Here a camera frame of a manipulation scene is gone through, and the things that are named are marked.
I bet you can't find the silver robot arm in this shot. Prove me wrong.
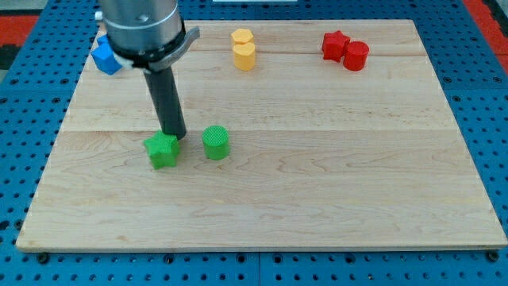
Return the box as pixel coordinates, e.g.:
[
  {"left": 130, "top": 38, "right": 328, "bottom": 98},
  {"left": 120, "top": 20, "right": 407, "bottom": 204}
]
[{"left": 98, "top": 0, "right": 200, "bottom": 72}]

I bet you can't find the green cylinder block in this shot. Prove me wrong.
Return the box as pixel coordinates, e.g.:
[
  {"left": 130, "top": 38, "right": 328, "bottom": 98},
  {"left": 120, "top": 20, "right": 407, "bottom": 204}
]
[{"left": 202, "top": 126, "right": 230, "bottom": 160}]

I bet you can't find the green star block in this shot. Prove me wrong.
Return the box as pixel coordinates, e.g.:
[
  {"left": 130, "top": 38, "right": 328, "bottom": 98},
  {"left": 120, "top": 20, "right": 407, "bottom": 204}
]
[{"left": 144, "top": 131, "right": 180, "bottom": 169}]

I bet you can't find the yellow hexagon block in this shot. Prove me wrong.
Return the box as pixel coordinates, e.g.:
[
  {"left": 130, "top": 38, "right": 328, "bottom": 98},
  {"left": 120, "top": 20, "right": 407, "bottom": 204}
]
[{"left": 230, "top": 28, "right": 254, "bottom": 46}]

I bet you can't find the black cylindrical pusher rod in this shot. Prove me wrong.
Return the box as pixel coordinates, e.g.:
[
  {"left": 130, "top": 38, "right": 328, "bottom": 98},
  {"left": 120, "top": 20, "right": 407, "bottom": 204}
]
[{"left": 144, "top": 68, "right": 187, "bottom": 140}]

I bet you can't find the blue cube block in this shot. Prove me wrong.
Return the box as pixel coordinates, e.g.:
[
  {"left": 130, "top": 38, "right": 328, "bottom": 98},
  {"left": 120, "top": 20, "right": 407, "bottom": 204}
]
[{"left": 91, "top": 43, "right": 121, "bottom": 75}]

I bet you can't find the red cylinder block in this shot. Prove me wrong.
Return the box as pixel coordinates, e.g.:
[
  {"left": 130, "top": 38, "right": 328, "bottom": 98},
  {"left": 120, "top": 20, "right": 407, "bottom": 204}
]
[{"left": 343, "top": 41, "right": 370, "bottom": 72}]

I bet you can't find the blue block behind arm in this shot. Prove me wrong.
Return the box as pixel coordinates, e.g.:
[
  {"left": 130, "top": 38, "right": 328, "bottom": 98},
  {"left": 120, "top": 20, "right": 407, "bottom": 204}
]
[{"left": 96, "top": 34, "right": 108, "bottom": 46}]

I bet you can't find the yellow heart block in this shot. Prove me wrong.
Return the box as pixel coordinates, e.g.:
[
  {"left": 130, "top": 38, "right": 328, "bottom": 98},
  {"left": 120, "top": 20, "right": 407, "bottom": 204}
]
[{"left": 233, "top": 42, "right": 256, "bottom": 72}]

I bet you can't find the wooden board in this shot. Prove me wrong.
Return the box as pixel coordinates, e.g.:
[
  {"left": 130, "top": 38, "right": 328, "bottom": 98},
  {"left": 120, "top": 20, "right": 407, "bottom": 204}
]
[{"left": 17, "top": 20, "right": 507, "bottom": 253}]

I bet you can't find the red star block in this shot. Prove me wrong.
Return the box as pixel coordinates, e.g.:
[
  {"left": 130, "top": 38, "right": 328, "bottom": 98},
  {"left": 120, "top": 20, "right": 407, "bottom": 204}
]
[{"left": 321, "top": 30, "right": 351, "bottom": 63}]

